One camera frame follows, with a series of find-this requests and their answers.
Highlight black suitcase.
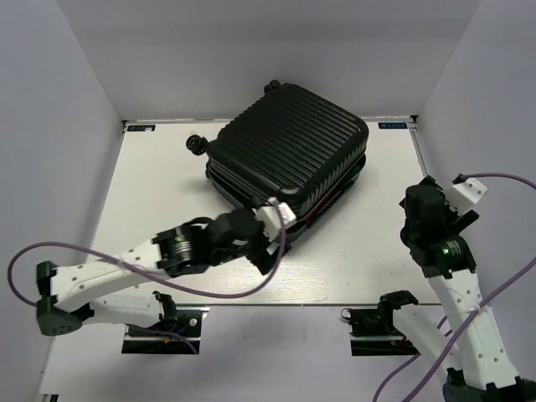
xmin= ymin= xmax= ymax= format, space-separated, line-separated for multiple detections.
xmin=186 ymin=80 xmax=369 ymax=242

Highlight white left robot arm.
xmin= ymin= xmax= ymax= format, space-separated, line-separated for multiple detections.
xmin=36 ymin=206 xmax=286 ymax=337

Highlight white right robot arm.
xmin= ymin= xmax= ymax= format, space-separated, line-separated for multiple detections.
xmin=378 ymin=173 xmax=535 ymax=401

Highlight blue label sticker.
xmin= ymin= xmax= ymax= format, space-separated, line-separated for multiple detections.
xmin=126 ymin=125 xmax=156 ymax=132
xmin=378 ymin=121 xmax=408 ymax=130

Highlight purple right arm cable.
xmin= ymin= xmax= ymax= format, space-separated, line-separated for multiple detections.
xmin=371 ymin=171 xmax=536 ymax=402

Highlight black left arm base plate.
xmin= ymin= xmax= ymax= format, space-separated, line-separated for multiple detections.
xmin=121 ymin=306 xmax=210 ymax=355

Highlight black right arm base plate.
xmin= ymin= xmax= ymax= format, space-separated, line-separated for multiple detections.
xmin=341 ymin=308 xmax=417 ymax=357

